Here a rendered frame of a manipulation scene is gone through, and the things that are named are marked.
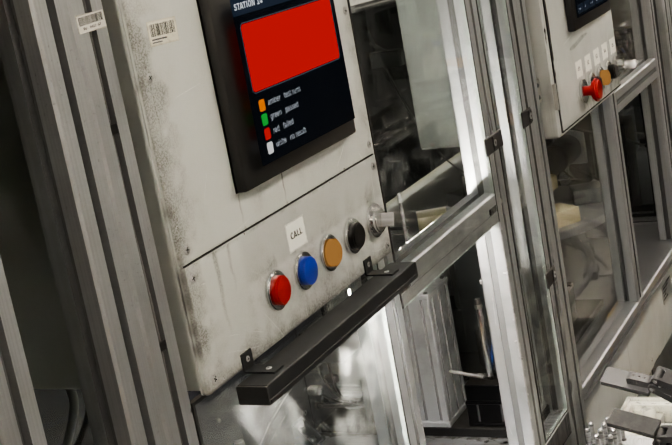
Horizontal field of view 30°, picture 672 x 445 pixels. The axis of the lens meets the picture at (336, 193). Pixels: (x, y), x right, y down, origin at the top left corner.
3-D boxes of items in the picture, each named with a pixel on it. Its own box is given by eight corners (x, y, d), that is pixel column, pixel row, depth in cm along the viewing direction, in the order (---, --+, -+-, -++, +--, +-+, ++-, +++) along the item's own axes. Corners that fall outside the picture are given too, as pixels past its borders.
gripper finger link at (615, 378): (648, 396, 171) (648, 393, 171) (600, 384, 175) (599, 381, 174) (656, 381, 173) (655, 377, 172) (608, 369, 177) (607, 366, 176)
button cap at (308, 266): (307, 289, 129) (302, 261, 128) (292, 289, 129) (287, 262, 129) (320, 279, 131) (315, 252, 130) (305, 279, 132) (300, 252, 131)
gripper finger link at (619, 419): (660, 419, 178) (661, 423, 178) (613, 407, 181) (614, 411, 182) (653, 435, 176) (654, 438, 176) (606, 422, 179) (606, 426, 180)
